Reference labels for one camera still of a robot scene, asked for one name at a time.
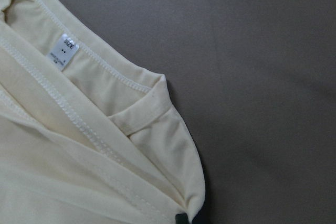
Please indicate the cream long-sleeve printed shirt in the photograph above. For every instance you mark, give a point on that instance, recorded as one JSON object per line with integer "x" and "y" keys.
{"x": 86, "y": 135}

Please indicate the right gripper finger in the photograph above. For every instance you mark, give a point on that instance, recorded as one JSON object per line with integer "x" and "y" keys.
{"x": 181, "y": 219}

